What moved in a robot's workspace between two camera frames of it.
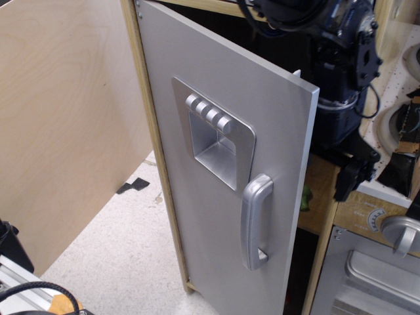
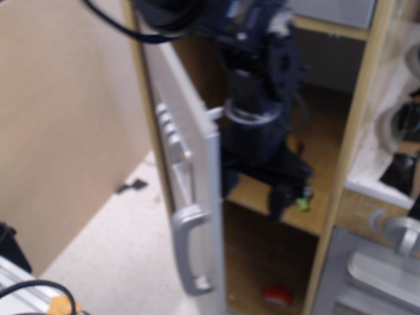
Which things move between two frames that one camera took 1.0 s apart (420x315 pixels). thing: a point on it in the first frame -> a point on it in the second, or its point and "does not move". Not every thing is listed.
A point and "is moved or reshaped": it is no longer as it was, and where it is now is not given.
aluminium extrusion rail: [13, 275] does not move
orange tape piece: [62, 304] does not move
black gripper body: [337, 130] -> [262, 151]
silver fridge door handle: [253, 256] -> [182, 220]
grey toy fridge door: [237, 134] is moved or reshaped
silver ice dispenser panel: [212, 136] -> [180, 157]
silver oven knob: [402, 233] does not move
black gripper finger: [351, 176] -> [282, 195]
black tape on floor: [138, 184] does not move
